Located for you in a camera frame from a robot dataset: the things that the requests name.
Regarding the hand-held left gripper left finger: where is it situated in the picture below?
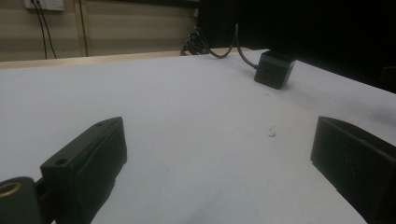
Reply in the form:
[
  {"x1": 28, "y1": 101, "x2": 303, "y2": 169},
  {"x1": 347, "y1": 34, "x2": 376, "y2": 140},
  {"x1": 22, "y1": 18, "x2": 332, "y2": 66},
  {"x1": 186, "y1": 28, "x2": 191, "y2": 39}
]
[{"x1": 40, "y1": 116, "x2": 128, "y2": 224}]

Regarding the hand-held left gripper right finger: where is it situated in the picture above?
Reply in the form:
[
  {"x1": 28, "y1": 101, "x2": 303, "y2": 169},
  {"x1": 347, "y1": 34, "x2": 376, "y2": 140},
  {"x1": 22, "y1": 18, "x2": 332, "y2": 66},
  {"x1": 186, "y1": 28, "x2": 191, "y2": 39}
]
[{"x1": 310, "y1": 116, "x2": 396, "y2": 224}]

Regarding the black cube power adapter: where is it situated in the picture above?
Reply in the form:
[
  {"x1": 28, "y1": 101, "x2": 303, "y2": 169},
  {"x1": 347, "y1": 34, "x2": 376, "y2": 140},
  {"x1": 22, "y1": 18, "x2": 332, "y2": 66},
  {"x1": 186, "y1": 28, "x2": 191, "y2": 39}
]
[{"x1": 253, "y1": 49, "x2": 296, "y2": 91}]

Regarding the thin black wall cable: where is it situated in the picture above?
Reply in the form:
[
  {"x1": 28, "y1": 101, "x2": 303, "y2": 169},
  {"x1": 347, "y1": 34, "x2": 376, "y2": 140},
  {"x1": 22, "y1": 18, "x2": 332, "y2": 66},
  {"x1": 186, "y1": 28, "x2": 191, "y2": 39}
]
[
  {"x1": 35, "y1": 0, "x2": 58, "y2": 60},
  {"x1": 30, "y1": 0, "x2": 49, "y2": 60}
]

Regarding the black adapter cable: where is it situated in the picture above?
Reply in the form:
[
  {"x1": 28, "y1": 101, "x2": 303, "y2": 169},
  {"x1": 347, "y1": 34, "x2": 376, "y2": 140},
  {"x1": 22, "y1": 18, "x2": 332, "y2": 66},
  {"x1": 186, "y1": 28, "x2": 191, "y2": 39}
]
[{"x1": 207, "y1": 23, "x2": 260, "y2": 70}]

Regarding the bundle of black cables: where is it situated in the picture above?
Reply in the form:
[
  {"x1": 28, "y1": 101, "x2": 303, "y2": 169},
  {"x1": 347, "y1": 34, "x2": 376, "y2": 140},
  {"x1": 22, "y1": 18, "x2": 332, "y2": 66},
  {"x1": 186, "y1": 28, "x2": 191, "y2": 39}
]
[{"x1": 179, "y1": 27, "x2": 210, "y2": 57}]

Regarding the white wall socket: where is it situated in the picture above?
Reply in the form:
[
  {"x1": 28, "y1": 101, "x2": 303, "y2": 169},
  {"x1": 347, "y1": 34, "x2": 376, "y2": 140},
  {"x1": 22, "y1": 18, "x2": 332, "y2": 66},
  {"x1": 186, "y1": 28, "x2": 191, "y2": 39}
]
[{"x1": 23, "y1": 0, "x2": 65, "y2": 12}]

